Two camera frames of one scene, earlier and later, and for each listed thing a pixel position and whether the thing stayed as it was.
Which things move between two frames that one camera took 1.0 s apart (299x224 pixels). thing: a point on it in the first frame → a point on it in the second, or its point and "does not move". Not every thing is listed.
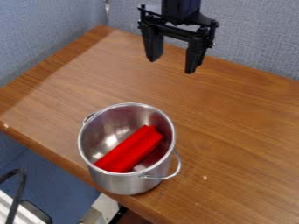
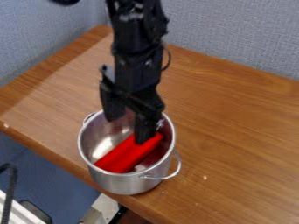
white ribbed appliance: x=27 y=214 does not move
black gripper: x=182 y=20 → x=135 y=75
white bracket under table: x=102 y=211 does not move
